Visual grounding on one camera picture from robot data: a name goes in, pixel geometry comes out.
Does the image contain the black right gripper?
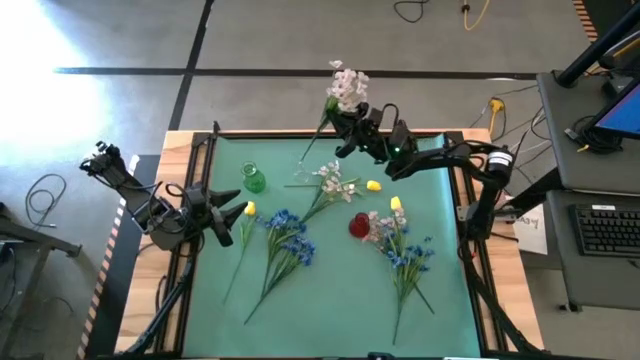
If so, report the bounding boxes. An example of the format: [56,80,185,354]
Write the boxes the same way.
[330,102,395,164]

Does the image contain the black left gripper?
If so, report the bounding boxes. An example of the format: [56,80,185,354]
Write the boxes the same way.
[185,182,250,234]

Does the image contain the yellow artificial tulip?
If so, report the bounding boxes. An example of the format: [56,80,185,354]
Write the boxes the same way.
[283,178,383,194]
[222,200,259,306]
[389,195,435,316]

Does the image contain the blue artificial flower bunch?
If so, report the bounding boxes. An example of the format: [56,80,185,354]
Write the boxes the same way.
[243,233,317,326]
[257,208,305,301]
[383,227,436,346]

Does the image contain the white flower sprig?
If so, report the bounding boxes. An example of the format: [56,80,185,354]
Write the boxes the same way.
[299,159,365,225]

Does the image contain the green glass vase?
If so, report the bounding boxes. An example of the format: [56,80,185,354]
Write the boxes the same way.
[240,160,267,195]

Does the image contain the clear glass vase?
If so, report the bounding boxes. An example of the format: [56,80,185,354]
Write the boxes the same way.
[292,159,312,184]

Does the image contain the red glass vase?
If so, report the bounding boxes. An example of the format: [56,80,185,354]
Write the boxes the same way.
[348,212,371,239]

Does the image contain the green table mat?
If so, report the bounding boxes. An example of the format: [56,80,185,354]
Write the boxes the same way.
[182,134,482,359]

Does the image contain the black hazard striped floor mat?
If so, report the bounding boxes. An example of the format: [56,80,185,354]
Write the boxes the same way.
[74,153,162,360]

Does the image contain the grey side table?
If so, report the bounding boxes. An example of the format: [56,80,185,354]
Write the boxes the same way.
[0,201,84,360]

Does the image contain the white paper sheet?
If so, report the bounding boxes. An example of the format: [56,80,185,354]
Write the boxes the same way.
[512,203,550,256]

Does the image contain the grey desk top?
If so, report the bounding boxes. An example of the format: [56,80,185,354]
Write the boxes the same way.
[536,69,640,195]

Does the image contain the black monitor stand pole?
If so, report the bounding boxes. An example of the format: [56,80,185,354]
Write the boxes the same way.
[556,2,640,87]

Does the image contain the grey keyboard shelf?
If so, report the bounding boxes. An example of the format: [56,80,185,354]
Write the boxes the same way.
[546,189,640,312]

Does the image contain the black desk adapter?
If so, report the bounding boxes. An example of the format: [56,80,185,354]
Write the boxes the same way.
[602,74,626,99]

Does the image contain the computer monitor blue screen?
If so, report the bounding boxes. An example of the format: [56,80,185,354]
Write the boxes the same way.
[592,79,640,141]

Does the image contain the black keyboard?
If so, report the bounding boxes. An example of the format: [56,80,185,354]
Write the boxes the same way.
[569,203,640,259]

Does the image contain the black floor cable loop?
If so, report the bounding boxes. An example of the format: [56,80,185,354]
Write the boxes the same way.
[23,172,69,230]
[392,0,432,25]

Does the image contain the white floor cable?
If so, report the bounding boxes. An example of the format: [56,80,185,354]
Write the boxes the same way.
[507,138,554,169]

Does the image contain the yellow floor cable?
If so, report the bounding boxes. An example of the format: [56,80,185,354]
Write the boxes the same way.
[460,0,492,32]

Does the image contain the black desk cable bundle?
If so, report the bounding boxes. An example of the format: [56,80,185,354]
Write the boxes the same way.
[563,113,625,155]

